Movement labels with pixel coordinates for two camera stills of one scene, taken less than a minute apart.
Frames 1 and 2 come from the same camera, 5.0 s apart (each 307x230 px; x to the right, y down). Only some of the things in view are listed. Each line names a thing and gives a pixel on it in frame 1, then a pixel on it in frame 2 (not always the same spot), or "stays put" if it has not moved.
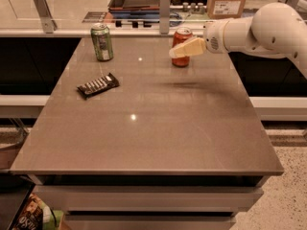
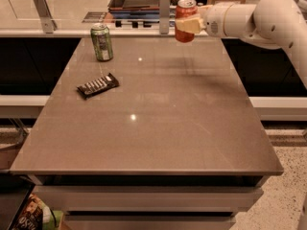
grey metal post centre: (164, 11) stays put
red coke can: (179, 35) -> (185, 7)
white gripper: (213, 38) -> (213, 19)
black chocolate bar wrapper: (98, 86) stays put
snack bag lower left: (36, 215) stays put
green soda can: (102, 41) stays put
